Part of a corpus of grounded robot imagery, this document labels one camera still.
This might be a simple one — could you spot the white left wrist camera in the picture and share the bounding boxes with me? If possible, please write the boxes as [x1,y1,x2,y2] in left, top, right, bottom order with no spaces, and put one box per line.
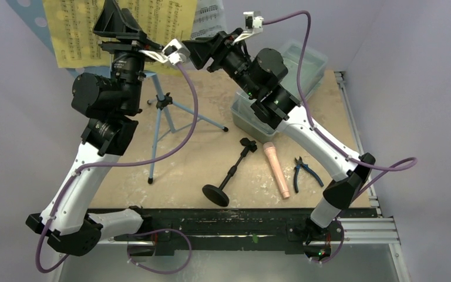
[139,38,191,66]

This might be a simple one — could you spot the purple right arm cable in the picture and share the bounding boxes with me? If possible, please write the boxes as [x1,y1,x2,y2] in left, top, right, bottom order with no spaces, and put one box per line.
[262,10,419,203]

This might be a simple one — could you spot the aluminium frame rail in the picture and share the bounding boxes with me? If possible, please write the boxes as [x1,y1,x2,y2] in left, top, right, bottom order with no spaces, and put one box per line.
[335,72,400,245]

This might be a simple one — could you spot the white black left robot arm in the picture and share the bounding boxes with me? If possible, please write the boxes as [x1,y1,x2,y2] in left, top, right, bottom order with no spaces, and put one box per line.
[26,1,154,256]

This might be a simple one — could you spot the black microphone desk stand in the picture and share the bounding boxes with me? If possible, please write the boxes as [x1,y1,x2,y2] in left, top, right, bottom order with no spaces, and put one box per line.
[202,137,258,207]

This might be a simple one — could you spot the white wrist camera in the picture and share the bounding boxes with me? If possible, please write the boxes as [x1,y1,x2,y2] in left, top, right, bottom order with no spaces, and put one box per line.
[139,38,191,66]
[232,11,264,45]

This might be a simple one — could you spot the white sheet music page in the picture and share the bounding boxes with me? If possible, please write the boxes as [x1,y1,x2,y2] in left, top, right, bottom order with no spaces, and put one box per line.
[191,0,227,39]

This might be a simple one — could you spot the yellow sheet music page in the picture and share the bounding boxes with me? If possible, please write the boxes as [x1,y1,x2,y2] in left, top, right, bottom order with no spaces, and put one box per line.
[43,0,197,69]

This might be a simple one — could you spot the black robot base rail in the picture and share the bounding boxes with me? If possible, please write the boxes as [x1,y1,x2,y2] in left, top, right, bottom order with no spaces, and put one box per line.
[87,208,378,258]

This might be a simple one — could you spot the light blue music stand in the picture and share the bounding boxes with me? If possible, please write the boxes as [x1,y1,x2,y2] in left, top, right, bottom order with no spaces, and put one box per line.
[5,0,230,184]

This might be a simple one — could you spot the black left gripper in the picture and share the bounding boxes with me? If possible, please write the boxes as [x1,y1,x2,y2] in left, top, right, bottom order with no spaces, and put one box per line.
[93,0,164,113]

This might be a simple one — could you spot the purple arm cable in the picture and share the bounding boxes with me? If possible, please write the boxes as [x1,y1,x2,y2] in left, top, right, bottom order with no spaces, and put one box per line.
[262,10,419,203]
[35,64,200,274]

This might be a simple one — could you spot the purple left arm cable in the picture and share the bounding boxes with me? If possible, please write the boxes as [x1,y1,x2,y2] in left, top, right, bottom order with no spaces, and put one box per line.
[35,64,200,274]

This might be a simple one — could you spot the clear plastic storage box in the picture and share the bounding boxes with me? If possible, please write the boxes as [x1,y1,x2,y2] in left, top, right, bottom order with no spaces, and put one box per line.
[231,40,328,143]

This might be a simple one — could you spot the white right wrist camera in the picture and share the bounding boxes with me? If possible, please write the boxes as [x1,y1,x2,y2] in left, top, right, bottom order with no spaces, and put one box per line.
[232,11,264,45]

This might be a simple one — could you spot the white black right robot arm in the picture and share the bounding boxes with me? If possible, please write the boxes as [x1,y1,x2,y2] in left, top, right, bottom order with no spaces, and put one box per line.
[183,28,375,239]

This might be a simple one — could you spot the blue black pliers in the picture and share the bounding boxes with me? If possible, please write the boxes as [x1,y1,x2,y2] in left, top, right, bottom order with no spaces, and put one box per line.
[293,156,324,193]

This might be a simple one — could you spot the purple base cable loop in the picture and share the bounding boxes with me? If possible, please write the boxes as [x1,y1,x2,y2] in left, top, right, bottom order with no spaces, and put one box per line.
[126,229,193,276]

